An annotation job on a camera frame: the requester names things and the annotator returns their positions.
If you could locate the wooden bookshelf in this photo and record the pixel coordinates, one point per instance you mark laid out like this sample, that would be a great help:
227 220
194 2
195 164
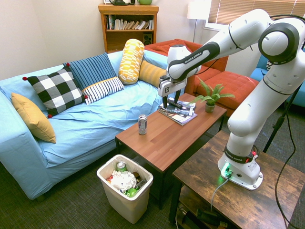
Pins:
128 39

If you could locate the black object on shelf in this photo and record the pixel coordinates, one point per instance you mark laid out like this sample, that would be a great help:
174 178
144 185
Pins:
121 2

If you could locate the black speaker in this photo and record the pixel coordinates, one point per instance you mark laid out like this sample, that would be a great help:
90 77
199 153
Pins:
147 38

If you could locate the yellow patterned bolster pillow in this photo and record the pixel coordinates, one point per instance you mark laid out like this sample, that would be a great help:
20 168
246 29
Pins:
131 62

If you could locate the silver drink can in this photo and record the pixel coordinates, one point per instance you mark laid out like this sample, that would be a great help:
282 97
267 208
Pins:
142 125

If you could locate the mustard striped pillow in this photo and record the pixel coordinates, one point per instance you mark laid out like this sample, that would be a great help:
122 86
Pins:
151 72

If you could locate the black power strip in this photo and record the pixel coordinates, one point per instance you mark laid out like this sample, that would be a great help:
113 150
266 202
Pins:
207 215

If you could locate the stack of magazines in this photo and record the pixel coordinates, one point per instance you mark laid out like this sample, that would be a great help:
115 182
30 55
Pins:
182 118

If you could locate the blue striped pillow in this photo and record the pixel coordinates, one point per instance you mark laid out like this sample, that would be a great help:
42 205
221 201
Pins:
94 71

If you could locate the blue chair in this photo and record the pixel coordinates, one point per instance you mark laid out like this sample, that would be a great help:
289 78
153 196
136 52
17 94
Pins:
299 97

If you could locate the beige plastic trash bin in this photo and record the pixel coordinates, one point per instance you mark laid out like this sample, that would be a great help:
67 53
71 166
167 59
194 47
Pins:
124 207

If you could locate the plain mustard pillow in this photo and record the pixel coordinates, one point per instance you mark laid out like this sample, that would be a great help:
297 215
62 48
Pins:
33 119

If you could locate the orange ottoman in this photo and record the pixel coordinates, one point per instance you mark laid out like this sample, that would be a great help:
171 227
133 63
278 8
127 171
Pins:
233 83

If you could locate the crumpled white paper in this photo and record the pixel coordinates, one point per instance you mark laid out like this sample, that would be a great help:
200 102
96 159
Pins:
122 181

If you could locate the rustic dark wood table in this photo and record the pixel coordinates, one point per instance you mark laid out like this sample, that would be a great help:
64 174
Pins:
238 205

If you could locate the black remote control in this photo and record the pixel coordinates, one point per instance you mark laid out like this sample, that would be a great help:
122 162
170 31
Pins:
175 103

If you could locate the orange armchair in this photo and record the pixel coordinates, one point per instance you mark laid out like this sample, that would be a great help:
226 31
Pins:
209 66

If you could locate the wooden coffee table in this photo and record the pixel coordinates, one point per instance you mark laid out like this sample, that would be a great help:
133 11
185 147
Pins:
171 138

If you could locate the white floor lamp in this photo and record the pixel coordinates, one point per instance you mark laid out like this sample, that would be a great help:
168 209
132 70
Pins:
199 9

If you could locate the green can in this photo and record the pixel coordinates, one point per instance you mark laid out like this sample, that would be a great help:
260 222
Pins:
121 167

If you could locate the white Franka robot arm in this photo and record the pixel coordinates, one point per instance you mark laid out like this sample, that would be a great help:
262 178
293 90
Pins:
274 71

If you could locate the wooden window blinds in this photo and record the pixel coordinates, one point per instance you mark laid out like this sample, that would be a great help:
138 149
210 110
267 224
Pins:
250 9

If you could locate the black white checkered pillow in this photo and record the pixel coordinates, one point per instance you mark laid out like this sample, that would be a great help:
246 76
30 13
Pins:
57 89

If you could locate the light blue sofa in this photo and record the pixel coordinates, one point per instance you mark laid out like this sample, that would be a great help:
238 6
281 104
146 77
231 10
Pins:
95 124

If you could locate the row of books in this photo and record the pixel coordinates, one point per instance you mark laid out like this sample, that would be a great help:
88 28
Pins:
129 24

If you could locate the potted fern plant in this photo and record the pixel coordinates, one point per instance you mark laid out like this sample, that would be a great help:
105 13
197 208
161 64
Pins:
210 105

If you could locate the green plastic wrapper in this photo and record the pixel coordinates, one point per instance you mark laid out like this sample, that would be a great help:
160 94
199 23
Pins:
131 192

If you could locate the dark cover magazine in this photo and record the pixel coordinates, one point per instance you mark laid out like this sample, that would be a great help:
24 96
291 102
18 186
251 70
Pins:
187 107

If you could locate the green bowl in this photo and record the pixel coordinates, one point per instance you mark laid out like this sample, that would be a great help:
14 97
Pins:
144 2

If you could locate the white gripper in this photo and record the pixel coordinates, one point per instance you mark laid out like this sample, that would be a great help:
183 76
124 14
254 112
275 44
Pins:
175 86

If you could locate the black camera tripod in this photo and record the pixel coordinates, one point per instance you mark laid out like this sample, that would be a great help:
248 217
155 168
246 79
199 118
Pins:
277 126

